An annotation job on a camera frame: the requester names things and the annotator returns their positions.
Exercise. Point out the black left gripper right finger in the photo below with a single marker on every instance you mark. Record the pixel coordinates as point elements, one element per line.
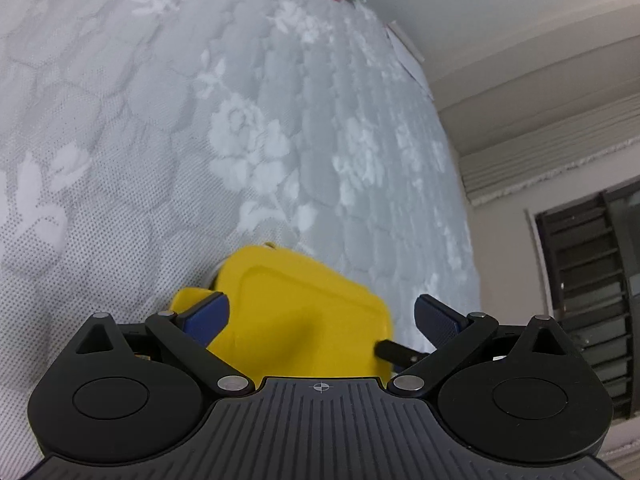
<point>456,338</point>

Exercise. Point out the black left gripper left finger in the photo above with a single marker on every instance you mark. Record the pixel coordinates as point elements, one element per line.
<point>185,336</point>

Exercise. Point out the yellow container lid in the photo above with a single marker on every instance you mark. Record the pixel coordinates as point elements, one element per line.
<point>292,316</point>

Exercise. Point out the dark slatted shelf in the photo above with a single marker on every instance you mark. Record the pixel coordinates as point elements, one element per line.
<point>591,256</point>

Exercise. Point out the white paper sheet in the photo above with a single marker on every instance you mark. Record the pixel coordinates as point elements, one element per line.
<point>408,55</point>

